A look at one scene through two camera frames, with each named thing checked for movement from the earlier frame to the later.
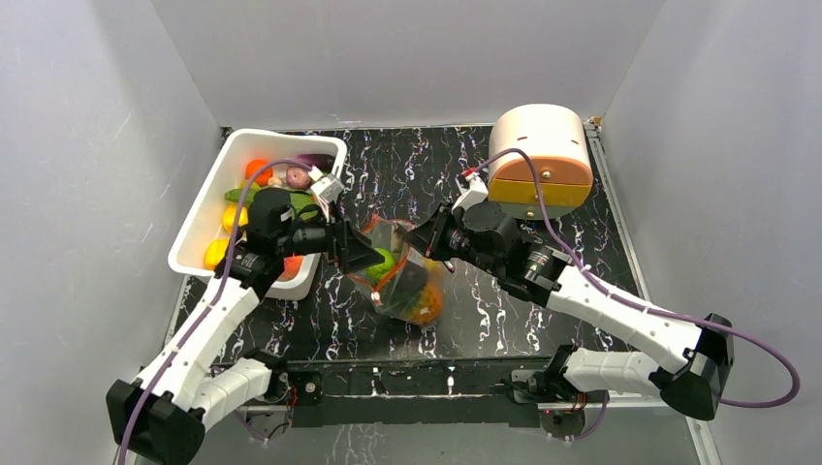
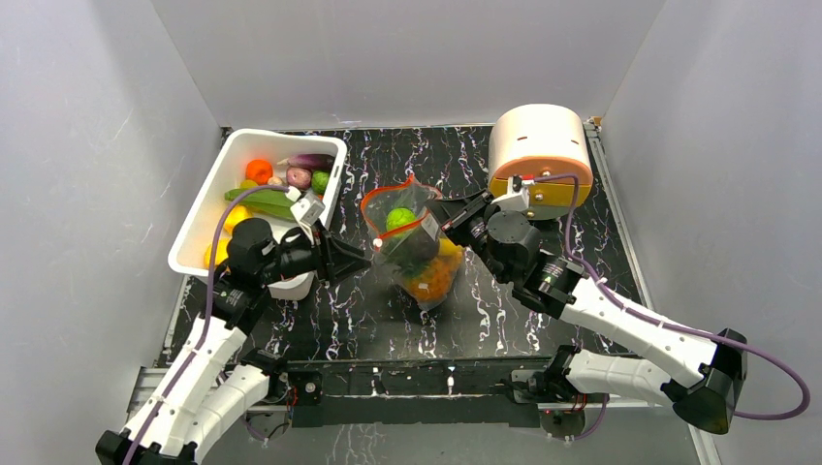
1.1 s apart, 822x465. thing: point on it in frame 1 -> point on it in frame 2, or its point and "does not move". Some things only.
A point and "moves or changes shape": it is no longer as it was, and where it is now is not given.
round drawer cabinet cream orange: (555, 136) does not move
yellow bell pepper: (229, 214) does not move
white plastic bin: (188, 255) does not move
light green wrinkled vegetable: (375, 273) -> (397, 217)
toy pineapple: (426, 306) -> (430, 280)
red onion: (298, 177) does not move
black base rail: (442, 393) does not move
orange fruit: (252, 166) does not move
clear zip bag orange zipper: (406, 285) moves or changes shape
